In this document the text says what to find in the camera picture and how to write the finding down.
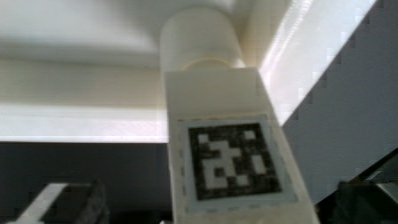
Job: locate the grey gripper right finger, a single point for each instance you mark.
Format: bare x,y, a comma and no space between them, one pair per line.
367,203

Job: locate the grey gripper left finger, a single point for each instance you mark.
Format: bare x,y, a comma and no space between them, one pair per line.
68,204

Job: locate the white leg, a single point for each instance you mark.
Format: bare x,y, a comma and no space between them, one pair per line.
235,178

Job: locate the white square table top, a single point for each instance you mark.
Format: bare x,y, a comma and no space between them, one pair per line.
81,90

